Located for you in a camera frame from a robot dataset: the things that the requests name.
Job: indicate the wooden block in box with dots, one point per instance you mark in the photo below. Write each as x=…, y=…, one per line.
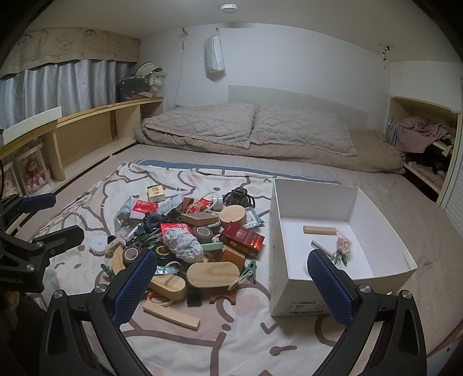
x=320, y=230

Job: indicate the round ceiling smoke detector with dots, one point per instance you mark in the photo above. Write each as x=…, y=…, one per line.
x=229, y=8

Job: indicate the round wooden lid box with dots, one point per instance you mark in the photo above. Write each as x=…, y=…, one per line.
x=233, y=214

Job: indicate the patterned cartoon blanket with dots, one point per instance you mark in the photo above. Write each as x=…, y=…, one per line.
x=240, y=339

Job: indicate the grey window curtain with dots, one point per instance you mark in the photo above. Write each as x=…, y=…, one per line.
x=73, y=86

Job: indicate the black yellow tape roll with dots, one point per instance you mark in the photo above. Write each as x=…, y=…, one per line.
x=161, y=251

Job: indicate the black hair claw clip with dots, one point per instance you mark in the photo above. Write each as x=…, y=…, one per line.
x=239, y=196

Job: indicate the red cigarette box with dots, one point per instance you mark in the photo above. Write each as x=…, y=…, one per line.
x=242, y=239

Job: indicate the right quilted beige pillow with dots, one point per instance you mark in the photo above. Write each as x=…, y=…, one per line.
x=290, y=126

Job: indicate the red booklet packet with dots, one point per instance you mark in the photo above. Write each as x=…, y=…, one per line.
x=140, y=208

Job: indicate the pile of clothes in closet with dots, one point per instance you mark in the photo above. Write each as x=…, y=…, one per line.
x=425, y=145

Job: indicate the white crochet yarn bundle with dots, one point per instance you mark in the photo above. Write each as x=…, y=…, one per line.
x=184, y=245

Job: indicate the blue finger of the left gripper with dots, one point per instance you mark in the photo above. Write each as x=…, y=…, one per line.
x=57, y=242
x=37, y=202

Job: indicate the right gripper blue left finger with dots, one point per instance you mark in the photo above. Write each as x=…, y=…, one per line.
x=129, y=286

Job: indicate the quilted beige pillow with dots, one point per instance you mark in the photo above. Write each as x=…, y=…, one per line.
x=290, y=126
x=229, y=124

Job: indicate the small black box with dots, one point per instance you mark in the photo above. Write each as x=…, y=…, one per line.
x=194, y=297

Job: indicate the left quilted beige pillow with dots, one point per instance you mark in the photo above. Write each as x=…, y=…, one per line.
x=229, y=124

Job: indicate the pink flower packet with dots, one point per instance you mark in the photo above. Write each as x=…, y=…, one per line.
x=344, y=245

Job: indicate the white hanging bag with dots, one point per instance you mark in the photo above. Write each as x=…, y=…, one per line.
x=213, y=55

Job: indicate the small yellow card box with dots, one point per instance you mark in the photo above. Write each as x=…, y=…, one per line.
x=156, y=194

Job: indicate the wooden bedside shelf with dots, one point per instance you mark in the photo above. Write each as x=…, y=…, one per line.
x=74, y=144

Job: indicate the white round tape measure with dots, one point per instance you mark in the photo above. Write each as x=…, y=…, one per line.
x=98, y=245

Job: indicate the beige folded duvet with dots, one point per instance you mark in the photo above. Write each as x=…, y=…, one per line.
x=373, y=153

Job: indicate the brown tape roll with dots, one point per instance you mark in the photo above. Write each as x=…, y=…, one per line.
x=129, y=255

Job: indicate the green clothespin near box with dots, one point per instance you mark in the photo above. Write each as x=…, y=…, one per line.
x=249, y=273

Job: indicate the mint green round case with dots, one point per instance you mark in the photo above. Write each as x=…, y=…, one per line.
x=213, y=246

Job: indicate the rectangular wooden block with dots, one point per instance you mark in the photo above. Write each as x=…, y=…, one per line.
x=171, y=315

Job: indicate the white cardboard shoe box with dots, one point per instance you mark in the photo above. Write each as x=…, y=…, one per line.
x=378, y=258

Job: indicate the rounded wooden block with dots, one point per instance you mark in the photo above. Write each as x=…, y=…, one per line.
x=170, y=286

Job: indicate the leaf shaped wooden block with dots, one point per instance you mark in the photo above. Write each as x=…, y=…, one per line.
x=117, y=263

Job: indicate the beige printed curtain valance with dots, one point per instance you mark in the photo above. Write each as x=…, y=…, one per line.
x=60, y=45

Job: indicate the black bag on shelf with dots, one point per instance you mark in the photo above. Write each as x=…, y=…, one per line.
x=134, y=88

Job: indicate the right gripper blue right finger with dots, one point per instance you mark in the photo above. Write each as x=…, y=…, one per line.
x=334, y=286

